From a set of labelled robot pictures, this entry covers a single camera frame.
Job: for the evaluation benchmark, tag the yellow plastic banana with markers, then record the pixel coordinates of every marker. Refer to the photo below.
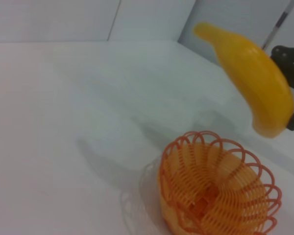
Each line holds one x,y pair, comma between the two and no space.
254,80

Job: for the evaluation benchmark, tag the orange woven plastic basket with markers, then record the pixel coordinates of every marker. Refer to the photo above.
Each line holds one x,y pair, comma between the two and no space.
210,195

